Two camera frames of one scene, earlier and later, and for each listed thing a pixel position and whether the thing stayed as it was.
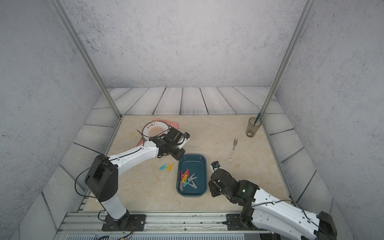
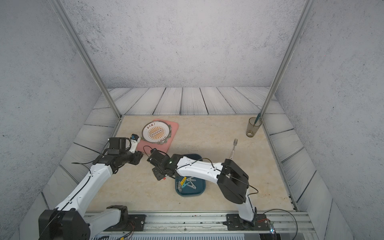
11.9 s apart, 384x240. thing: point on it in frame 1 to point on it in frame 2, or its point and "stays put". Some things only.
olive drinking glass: (252, 129) stays put
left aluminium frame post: (87, 55) stays put
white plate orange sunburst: (154, 128) stays put
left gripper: (178, 157) to (137, 157)
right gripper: (212, 188) to (156, 175)
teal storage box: (196, 164) stays put
